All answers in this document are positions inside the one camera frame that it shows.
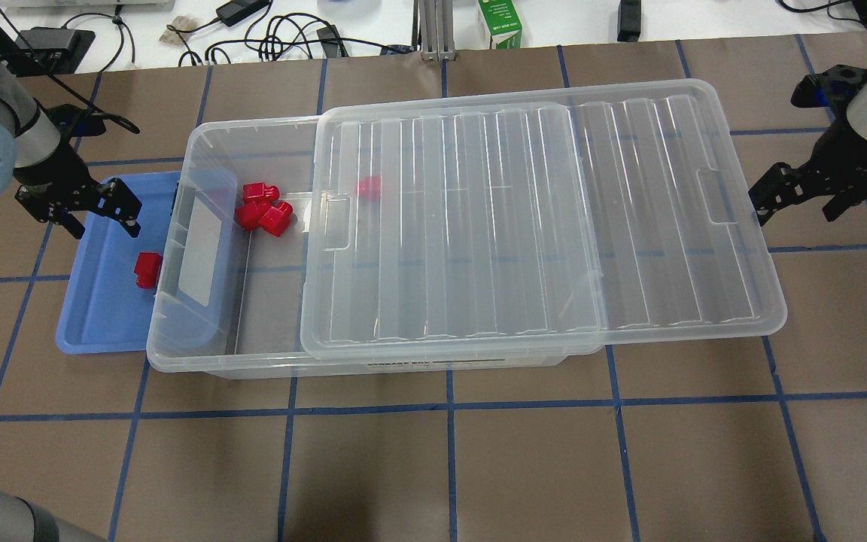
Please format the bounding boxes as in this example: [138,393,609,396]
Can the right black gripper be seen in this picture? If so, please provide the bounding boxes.
[749,66,867,227]

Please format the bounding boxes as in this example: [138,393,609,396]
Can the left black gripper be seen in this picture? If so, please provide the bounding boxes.
[14,105,142,240]

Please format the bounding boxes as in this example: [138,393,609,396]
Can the clear plastic box lid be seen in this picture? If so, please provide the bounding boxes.
[299,78,787,363]

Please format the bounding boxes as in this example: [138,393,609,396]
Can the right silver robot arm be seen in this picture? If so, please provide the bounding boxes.
[749,65,867,227]

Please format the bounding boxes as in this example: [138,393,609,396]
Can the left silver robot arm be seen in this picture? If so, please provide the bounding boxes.
[0,53,142,238]

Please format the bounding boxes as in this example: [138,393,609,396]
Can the blue plastic tray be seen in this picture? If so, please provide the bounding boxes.
[55,170,235,355]

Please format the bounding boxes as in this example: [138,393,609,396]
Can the clear plastic storage box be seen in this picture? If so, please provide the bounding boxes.
[147,106,604,379]

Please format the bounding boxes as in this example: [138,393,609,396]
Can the red block under lid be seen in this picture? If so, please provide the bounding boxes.
[357,175,382,202]

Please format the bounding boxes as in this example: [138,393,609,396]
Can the black power adapter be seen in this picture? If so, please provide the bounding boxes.
[214,0,271,27]

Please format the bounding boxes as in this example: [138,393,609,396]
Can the black adapter top right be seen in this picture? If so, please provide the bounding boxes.
[616,0,641,42]

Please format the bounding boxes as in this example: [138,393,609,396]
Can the green white carton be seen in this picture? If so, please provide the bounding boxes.
[476,0,523,50]

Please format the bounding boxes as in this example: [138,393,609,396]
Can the aluminium frame post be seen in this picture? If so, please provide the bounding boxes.
[412,0,455,62]

